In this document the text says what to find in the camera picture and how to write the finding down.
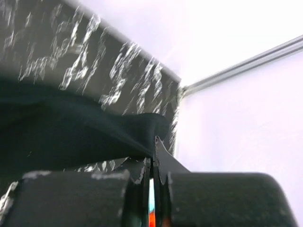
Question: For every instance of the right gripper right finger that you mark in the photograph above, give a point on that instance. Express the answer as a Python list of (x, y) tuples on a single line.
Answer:
[(193, 199)]

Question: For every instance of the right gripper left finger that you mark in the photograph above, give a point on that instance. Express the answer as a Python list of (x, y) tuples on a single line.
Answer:
[(80, 199)]

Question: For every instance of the black t shirt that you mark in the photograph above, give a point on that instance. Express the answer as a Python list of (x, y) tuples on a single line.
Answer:
[(43, 128)]

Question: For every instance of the orange t shirt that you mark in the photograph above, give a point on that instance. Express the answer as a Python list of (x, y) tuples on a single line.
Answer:
[(152, 220)]

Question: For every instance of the black marbled table mat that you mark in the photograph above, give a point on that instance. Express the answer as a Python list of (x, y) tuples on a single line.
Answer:
[(51, 44)]

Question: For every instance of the right aluminium frame post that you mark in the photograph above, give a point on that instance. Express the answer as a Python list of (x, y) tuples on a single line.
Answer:
[(293, 46)]

